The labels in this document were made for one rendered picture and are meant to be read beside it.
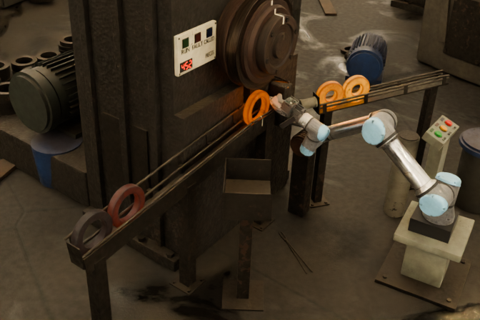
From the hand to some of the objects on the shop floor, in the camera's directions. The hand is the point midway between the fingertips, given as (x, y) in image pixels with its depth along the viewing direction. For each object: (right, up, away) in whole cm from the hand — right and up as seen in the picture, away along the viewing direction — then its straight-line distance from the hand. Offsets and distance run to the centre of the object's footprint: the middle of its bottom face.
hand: (269, 98), depth 320 cm
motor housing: (+21, -61, +46) cm, 79 cm away
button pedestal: (+90, -66, +41) cm, 119 cm away
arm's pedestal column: (+80, -89, +2) cm, 120 cm away
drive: (-104, -29, +90) cm, 141 cm away
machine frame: (-44, -55, +51) cm, 87 cm away
